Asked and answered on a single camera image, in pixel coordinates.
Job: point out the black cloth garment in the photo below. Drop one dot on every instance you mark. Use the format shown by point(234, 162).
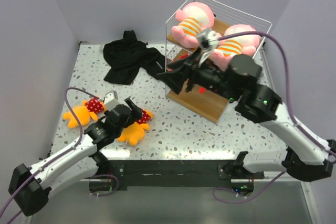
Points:
point(127, 56)

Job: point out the orange bear plush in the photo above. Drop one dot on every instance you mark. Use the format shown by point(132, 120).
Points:
point(85, 113)
point(135, 133)

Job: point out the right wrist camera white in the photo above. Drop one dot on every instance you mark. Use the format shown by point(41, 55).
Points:
point(208, 41)

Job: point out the white wire wooden shelf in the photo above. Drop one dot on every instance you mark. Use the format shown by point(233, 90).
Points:
point(208, 104)

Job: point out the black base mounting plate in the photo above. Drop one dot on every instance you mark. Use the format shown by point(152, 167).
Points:
point(174, 173)

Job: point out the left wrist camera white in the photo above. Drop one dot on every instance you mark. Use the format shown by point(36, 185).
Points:
point(111, 100)

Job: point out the red shark plush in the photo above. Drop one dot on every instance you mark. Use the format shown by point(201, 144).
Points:
point(183, 56)

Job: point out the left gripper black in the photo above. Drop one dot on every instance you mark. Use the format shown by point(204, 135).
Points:
point(135, 114)

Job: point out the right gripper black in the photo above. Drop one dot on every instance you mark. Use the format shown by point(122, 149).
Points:
point(175, 79)

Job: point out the red whale plush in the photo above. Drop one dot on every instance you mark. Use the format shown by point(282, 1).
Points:
point(201, 90)

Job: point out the pink striped plush doll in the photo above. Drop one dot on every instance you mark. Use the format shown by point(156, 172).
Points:
point(193, 19)
point(228, 48)

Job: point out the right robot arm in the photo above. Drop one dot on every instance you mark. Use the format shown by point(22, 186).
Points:
point(306, 156)

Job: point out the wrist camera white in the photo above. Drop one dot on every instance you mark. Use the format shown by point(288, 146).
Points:
point(208, 41)
point(111, 100)

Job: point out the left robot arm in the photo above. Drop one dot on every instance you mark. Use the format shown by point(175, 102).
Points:
point(30, 186)

